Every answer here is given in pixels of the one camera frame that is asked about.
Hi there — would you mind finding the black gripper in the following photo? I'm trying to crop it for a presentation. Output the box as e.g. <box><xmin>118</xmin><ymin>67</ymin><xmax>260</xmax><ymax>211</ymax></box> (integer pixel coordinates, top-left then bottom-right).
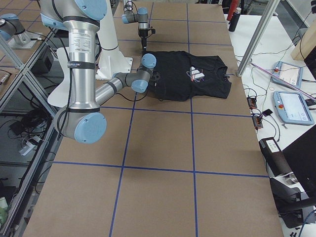
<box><xmin>151</xmin><ymin>71</ymin><xmax>160</xmax><ymax>86</ymax></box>
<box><xmin>138</xmin><ymin>28</ymin><xmax>156</xmax><ymax>52</ymax></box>

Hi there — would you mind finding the black graphic t-shirt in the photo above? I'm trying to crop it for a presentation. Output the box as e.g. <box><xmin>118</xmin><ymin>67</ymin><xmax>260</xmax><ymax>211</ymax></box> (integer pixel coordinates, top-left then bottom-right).
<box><xmin>148</xmin><ymin>51</ymin><xmax>231</xmax><ymax>101</ymax></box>

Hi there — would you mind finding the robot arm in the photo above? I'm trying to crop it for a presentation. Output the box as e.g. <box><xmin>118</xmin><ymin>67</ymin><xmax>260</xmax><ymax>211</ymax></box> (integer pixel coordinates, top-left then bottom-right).
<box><xmin>121</xmin><ymin>0</ymin><xmax>156</xmax><ymax>53</ymax></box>
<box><xmin>41</xmin><ymin>0</ymin><xmax>157</xmax><ymax>144</ymax></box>

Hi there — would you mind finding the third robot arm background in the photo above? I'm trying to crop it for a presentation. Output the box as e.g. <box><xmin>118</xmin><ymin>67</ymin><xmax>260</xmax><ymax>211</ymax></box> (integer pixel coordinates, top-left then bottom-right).
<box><xmin>0</xmin><ymin>13</ymin><xmax>42</xmax><ymax>49</ymax></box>

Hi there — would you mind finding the black water bottle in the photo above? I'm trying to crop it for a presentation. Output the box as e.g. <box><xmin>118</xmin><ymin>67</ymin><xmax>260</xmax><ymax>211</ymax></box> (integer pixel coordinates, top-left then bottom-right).
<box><xmin>228</xmin><ymin>7</ymin><xmax>241</xmax><ymax>32</ymax></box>

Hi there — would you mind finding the red fire extinguisher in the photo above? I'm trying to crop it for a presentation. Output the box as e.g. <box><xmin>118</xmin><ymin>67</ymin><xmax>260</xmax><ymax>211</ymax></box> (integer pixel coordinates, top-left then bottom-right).
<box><xmin>227</xmin><ymin>0</ymin><xmax>239</xmax><ymax>21</ymax></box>

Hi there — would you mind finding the small orange circuit board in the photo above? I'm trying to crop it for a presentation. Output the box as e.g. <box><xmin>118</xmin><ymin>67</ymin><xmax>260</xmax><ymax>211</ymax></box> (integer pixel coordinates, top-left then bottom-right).
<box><xmin>247</xmin><ymin>96</ymin><xmax>258</xmax><ymax>110</ymax></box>

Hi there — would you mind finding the brown paper table cover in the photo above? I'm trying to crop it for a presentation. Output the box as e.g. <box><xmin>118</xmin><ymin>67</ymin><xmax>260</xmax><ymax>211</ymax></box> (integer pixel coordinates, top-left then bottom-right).
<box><xmin>24</xmin><ymin>2</ymin><xmax>283</xmax><ymax>237</ymax></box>

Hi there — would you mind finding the blue teach pendant far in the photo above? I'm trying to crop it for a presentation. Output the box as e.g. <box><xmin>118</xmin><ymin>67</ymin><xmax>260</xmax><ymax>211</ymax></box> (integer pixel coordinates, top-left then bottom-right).
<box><xmin>271</xmin><ymin>61</ymin><xmax>303</xmax><ymax>88</ymax></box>

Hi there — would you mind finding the blue teach pendant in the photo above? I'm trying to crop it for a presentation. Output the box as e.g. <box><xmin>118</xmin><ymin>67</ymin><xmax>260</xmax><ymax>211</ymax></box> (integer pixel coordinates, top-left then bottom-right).
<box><xmin>271</xmin><ymin>61</ymin><xmax>303</xmax><ymax>88</ymax></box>
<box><xmin>273</xmin><ymin>91</ymin><xmax>315</xmax><ymax>125</ymax></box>

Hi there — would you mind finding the blue teach pendant near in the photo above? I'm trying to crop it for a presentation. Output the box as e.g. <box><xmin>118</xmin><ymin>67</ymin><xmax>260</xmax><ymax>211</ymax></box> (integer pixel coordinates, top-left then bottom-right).
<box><xmin>273</xmin><ymin>91</ymin><xmax>315</xmax><ymax>125</ymax></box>

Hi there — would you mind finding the black box with label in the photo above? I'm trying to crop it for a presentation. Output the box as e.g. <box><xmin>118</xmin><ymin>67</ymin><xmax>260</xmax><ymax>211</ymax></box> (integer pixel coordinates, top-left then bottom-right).
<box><xmin>259</xmin><ymin>137</ymin><xmax>292</xmax><ymax>176</ymax></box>

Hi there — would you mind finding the black monitor stand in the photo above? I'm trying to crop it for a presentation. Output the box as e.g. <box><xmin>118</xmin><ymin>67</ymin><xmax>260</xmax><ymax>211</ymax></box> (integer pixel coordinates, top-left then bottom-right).
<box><xmin>270</xmin><ymin>126</ymin><xmax>316</xmax><ymax>228</ymax></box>

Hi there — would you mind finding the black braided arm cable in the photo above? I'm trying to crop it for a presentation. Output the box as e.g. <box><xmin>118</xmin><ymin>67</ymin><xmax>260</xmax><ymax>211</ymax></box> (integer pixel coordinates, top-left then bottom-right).
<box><xmin>116</xmin><ymin>85</ymin><xmax>149</xmax><ymax>102</ymax></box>

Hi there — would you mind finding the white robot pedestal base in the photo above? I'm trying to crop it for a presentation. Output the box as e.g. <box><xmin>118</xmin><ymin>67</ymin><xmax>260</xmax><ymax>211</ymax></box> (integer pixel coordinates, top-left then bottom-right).
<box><xmin>96</xmin><ymin>0</ymin><xmax>133</xmax><ymax>80</ymax></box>

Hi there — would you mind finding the aluminium frame post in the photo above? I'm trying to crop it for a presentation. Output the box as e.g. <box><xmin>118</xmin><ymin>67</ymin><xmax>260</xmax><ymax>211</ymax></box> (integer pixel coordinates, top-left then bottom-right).
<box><xmin>237</xmin><ymin>0</ymin><xmax>280</xmax><ymax>77</ymax></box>

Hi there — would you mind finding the aluminium table frame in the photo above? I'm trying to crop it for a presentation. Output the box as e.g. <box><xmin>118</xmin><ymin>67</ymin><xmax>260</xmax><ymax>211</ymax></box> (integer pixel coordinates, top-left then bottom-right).
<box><xmin>0</xmin><ymin>22</ymin><xmax>61</xmax><ymax>237</ymax></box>

